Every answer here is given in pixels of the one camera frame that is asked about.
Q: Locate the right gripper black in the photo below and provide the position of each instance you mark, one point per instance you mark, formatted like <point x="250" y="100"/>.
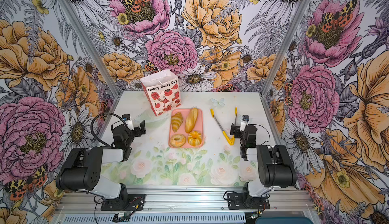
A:
<point x="237" y="131"/>

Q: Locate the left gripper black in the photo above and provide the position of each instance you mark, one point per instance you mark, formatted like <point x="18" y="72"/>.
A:
<point x="137" y="128"/>

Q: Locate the yellow steel tongs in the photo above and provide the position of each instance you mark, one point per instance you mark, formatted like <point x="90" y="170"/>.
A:
<point x="226" y="136"/>

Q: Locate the white red paper gift bag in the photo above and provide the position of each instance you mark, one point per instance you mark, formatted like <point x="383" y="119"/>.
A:
<point x="162" y="91"/>

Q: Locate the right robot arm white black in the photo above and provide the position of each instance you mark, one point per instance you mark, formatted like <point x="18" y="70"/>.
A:
<point x="275" y="169"/>

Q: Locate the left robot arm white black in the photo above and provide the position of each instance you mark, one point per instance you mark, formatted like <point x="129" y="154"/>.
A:
<point x="81" y="171"/>

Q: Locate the croissant bread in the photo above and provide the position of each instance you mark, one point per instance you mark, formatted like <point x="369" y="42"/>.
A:
<point x="176" y="121"/>

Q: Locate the bundt cake bread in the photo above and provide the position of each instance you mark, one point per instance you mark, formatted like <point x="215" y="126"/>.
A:
<point x="195" y="139"/>

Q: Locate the long bread roll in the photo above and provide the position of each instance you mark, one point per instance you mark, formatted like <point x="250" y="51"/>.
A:
<point x="191" y="120"/>

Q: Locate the glazed donut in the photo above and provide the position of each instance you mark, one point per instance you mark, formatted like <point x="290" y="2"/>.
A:
<point x="177" y="140"/>

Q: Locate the teal box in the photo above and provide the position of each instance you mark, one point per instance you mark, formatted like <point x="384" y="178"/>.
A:
<point x="283" y="220"/>

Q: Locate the small green circuit board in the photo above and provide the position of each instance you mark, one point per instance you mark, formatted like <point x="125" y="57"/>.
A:
<point x="122" y="217"/>

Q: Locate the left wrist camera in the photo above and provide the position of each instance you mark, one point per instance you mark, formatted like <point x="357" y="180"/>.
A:
<point x="129" y="124"/>

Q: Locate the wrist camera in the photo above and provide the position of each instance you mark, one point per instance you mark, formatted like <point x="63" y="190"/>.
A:
<point x="129" y="124"/>
<point x="244" y="122"/>

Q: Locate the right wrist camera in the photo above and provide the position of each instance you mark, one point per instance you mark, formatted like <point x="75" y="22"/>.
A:
<point x="244" y="122"/>

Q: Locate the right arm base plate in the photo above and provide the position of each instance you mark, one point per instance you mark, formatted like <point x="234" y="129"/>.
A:
<point x="241" y="201"/>

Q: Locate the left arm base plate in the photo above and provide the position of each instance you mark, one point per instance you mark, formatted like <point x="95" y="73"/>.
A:
<point x="130" y="202"/>

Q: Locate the aluminium front rail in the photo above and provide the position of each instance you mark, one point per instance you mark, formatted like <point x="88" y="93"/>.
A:
<point x="180" y="199"/>

